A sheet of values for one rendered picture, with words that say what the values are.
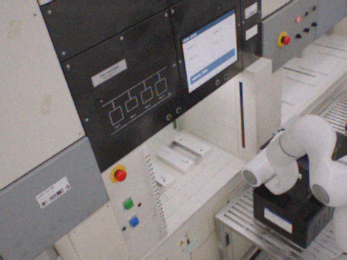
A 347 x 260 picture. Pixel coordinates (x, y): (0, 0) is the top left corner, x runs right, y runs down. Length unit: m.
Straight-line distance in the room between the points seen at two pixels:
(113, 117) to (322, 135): 0.60
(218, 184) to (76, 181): 0.86
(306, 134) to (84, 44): 0.63
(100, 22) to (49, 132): 0.33
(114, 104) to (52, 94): 0.21
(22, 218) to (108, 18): 0.60
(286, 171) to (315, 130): 0.28
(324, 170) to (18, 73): 0.76
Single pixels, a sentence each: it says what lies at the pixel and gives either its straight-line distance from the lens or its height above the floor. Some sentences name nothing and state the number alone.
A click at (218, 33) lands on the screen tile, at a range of 1.48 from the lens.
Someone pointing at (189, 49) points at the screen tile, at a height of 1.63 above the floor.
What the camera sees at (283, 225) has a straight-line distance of 1.79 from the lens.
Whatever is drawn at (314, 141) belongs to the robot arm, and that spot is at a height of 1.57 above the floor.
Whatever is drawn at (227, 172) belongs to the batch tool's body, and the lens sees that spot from 1.96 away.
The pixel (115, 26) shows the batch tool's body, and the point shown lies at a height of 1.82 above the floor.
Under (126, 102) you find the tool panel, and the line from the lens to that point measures 1.24.
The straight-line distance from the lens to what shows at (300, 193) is 1.63.
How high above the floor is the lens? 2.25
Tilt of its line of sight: 38 degrees down
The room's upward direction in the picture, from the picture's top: 10 degrees counter-clockwise
